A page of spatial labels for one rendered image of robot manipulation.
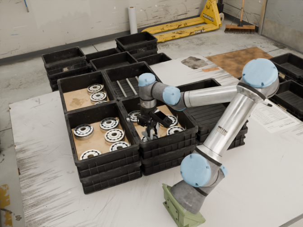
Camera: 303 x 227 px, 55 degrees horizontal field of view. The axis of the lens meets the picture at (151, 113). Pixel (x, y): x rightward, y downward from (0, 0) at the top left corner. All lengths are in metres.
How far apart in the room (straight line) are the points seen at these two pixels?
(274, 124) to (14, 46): 3.77
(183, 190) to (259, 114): 0.89
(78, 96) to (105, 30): 3.03
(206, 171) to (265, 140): 0.75
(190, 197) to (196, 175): 0.18
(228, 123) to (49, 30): 3.87
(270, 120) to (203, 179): 0.94
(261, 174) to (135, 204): 0.64
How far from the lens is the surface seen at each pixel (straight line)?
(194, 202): 1.25
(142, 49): 3.23
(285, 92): 2.85
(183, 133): 1.40
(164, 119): 1.37
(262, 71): 1.12
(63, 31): 4.72
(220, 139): 1.10
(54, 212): 1.48
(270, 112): 1.99
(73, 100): 1.91
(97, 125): 1.66
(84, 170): 1.36
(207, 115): 1.68
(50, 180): 1.61
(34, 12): 4.59
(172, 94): 1.22
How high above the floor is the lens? 1.83
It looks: 36 degrees down
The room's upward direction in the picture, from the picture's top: 4 degrees counter-clockwise
